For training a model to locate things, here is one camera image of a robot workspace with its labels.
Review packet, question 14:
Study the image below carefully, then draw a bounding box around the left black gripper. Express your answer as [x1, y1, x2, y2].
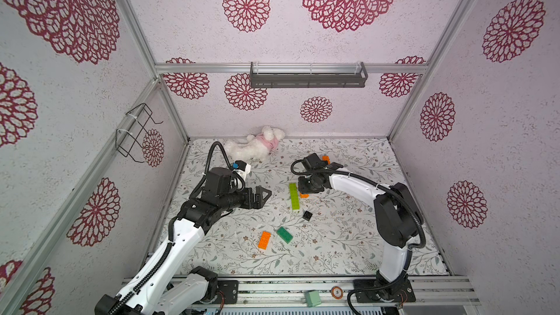
[218, 185, 271, 212]

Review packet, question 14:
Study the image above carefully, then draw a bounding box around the lime lego brick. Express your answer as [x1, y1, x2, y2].
[291, 197, 300, 211]
[289, 182, 299, 199]

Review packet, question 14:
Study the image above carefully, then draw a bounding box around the orange lego brick bottom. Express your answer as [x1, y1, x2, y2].
[258, 231, 271, 250]

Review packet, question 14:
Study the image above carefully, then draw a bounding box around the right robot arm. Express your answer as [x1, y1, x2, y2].
[290, 153, 427, 289]

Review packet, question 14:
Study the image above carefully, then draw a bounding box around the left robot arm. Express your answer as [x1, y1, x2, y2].
[94, 166, 272, 314]

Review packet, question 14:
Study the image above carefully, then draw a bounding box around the black lego block left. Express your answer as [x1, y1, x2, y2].
[303, 211, 313, 221]

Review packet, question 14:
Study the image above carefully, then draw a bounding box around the dark green lego brick bottom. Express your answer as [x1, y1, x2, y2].
[276, 227, 293, 244]

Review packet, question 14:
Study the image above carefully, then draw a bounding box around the white plush toy pink shirt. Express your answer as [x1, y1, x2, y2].
[224, 126, 285, 163]

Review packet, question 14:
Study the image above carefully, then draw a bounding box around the round orange sticker disc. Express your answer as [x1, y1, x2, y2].
[330, 286, 344, 300]

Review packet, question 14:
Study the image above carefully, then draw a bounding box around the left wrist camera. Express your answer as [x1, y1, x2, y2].
[232, 160, 251, 180]

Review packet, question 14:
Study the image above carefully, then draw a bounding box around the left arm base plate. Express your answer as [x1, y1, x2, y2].
[204, 279, 239, 305]

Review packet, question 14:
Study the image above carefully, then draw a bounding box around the green box on rail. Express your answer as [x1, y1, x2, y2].
[304, 290, 322, 308]

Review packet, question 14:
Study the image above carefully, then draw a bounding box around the dark wall shelf rack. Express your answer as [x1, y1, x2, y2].
[249, 63, 369, 89]

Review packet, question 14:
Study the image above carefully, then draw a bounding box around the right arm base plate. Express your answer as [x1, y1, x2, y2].
[353, 279, 417, 303]

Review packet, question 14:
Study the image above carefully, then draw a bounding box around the black wire wall basket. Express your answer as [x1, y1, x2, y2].
[115, 103, 165, 166]

